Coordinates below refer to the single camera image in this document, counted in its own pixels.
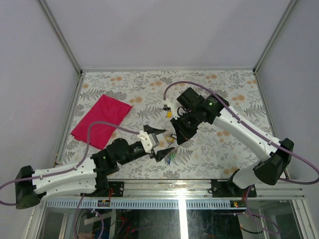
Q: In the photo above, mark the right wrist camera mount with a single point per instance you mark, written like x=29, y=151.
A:
x=171, y=106

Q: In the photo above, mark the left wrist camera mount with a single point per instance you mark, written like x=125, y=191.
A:
x=149, y=141

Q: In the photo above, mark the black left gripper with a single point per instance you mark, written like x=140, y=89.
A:
x=160, y=154

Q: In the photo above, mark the red cloth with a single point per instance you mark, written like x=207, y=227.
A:
x=106, y=109

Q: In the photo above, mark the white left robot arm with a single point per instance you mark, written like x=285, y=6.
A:
x=88, y=176

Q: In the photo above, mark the yellow key tag with label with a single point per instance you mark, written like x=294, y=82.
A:
x=169, y=139

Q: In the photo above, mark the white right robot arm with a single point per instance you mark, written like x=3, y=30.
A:
x=191, y=109

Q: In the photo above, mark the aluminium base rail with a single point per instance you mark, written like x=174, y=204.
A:
x=196, y=189

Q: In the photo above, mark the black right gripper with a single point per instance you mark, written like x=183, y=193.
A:
x=183, y=134

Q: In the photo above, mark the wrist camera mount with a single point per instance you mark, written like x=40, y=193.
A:
x=149, y=141
x=171, y=106

